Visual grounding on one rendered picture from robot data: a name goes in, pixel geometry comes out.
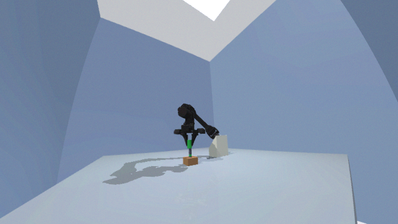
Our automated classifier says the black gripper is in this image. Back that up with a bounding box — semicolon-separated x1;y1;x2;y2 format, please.
174;119;205;146

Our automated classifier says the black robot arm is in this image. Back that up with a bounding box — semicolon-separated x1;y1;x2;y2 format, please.
178;103;219;139

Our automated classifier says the tan wooden block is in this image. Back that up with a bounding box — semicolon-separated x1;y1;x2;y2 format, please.
183;156;198;166

